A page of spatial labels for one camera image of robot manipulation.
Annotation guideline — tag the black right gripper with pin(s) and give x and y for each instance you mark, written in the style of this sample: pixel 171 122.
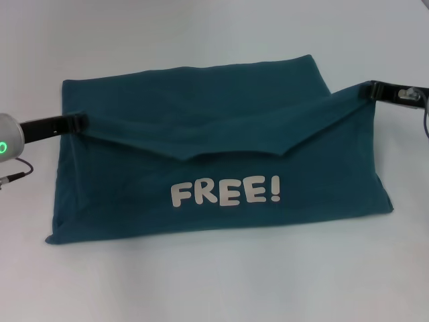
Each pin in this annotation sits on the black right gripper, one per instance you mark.
pixel 390 94

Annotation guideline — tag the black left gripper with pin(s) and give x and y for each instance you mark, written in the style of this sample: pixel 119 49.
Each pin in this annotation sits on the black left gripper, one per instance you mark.
pixel 43 129

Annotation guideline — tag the teal blue shirt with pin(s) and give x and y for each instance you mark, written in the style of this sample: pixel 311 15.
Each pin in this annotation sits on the teal blue shirt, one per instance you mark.
pixel 218 151

